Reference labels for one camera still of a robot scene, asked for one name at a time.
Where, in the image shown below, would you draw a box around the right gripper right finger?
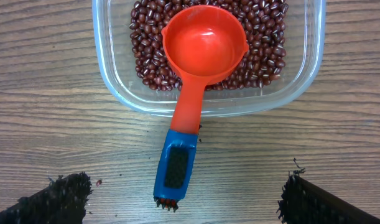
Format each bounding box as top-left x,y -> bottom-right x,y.
277,168 -> 380,224

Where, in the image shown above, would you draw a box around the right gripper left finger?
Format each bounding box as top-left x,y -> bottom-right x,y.
0,172 -> 92,224

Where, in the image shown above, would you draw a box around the red beans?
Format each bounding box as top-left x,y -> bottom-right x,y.
129,0 -> 289,91

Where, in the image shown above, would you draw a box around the red measuring scoop blue handle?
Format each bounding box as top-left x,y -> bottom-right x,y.
153,5 -> 249,211

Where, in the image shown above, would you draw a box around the clear plastic bean container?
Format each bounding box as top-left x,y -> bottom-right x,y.
92,0 -> 327,118

